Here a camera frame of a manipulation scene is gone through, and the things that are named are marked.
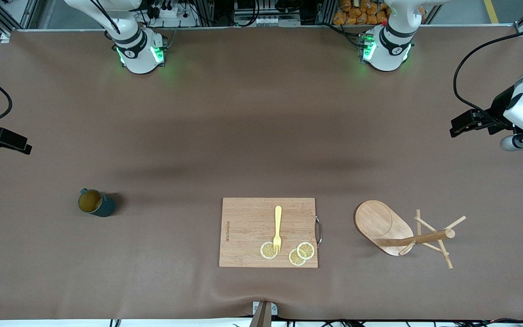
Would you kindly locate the wooden cutting board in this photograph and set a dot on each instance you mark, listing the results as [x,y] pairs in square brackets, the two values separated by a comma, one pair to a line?
[248,227]

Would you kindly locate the grey metal camera mount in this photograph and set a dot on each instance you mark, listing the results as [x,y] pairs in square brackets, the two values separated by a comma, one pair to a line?
[263,313]

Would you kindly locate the white power strip with plugs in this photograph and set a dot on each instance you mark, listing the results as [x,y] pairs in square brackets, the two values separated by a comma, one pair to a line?
[170,13]

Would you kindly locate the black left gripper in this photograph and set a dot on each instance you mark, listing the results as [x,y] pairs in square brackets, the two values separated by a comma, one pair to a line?
[497,110]

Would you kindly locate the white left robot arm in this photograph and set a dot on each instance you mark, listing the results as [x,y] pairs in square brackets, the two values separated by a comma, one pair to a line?
[391,45]

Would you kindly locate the wooden mug rack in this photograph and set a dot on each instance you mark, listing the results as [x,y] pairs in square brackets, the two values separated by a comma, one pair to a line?
[377,222]

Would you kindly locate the teal cup yellow inside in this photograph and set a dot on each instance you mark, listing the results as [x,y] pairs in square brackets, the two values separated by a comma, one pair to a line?
[100,205]

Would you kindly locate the lemon slice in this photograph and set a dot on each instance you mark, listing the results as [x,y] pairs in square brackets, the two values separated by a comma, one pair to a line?
[307,250]
[267,251]
[295,259]

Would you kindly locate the yellow plastic fork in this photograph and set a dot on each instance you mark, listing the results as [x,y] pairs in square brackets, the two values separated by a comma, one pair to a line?
[278,218]

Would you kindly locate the white socket row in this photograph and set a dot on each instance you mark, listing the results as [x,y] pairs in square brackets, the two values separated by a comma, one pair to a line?
[270,21]

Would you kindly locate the brown table mat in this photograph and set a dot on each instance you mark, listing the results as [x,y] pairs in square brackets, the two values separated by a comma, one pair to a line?
[198,136]

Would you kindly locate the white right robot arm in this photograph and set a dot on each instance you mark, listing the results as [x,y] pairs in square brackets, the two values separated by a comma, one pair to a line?
[134,43]

